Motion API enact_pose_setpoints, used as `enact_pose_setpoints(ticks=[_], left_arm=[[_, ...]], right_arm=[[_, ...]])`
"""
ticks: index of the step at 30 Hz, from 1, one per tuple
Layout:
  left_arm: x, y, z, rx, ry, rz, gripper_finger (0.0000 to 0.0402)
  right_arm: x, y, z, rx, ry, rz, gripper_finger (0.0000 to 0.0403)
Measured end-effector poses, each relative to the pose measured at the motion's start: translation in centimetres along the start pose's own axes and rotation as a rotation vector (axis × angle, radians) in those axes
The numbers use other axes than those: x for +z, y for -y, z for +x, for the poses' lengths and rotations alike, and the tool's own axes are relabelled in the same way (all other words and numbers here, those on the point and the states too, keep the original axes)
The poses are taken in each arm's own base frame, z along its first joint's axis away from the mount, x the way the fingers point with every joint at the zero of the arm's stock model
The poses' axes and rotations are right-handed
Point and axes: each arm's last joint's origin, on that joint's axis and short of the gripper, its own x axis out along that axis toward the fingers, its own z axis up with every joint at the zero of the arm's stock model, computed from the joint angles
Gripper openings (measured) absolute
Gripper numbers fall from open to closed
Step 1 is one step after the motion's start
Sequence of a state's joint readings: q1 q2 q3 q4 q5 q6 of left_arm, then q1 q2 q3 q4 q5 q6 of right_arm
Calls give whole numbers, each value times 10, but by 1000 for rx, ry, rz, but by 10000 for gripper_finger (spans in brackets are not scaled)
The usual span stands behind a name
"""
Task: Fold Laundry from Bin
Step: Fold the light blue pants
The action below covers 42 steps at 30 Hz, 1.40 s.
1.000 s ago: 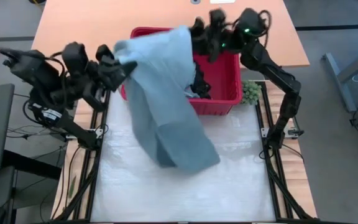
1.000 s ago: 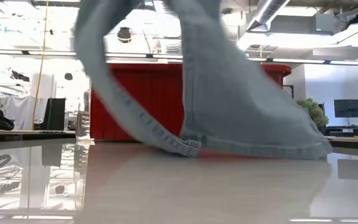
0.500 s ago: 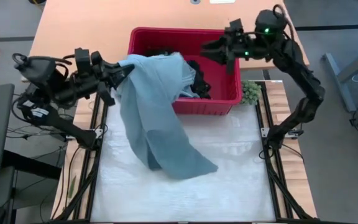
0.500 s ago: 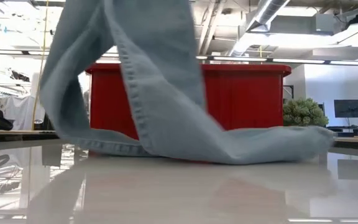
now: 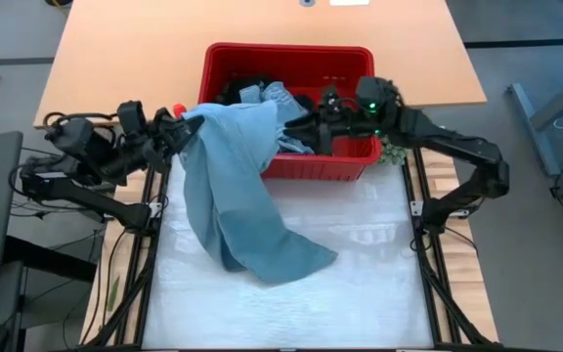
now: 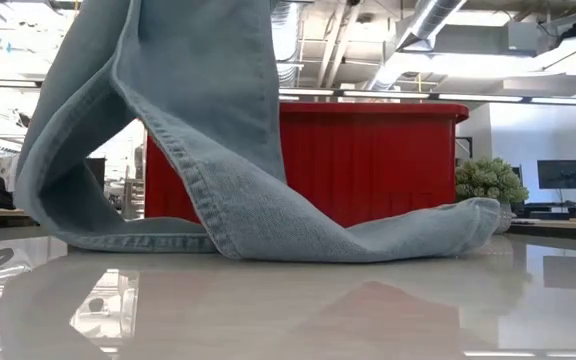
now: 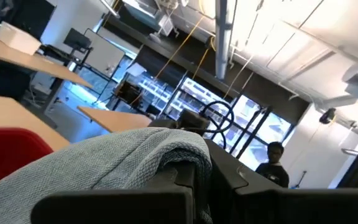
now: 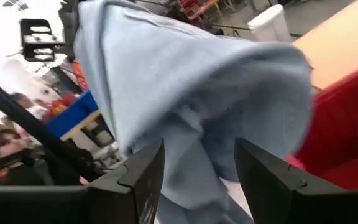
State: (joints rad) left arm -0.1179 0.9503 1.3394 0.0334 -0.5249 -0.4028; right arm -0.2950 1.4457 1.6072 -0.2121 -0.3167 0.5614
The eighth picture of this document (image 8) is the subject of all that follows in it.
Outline red plastic laundry bin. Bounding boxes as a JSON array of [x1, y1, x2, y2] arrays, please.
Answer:
[[286, 59, 358, 191]]

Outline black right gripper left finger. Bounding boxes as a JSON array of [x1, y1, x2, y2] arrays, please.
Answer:
[[0, 138, 167, 224]]

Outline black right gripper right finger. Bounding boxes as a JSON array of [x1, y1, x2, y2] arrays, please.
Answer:
[[234, 138, 358, 224]]

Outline light wooden desk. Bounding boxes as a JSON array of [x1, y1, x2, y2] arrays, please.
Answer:
[[292, 0, 358, 91]]

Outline white lidded bin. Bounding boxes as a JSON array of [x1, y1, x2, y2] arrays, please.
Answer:
[[247, 3, 292, 44]]

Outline person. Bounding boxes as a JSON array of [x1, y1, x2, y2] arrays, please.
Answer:
[[9, 91, 48, 121], [0, 128, 55, 187]]

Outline light blue jeans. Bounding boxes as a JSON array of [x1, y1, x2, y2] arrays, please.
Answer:
[[72, 0, 315, 224]]

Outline blue box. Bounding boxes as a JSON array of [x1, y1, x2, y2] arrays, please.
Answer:
[[44, 89, 99, 139]]

